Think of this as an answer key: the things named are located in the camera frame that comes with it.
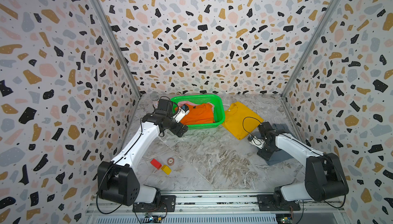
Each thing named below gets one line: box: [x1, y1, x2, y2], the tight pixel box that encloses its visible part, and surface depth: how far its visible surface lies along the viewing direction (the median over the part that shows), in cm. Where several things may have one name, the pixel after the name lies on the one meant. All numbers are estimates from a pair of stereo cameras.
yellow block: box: [161, 164, 172, 176], surface depth 85 cm
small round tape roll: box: [167, 157, 175, 166], surface depth 89 cm
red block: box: [150, 158, 163, 170], surface depth 87 cm
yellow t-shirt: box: [222, 101, 265, 141], surface depth 108 cm
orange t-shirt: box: [174, 103, 214, 125], surface depth 108 cm
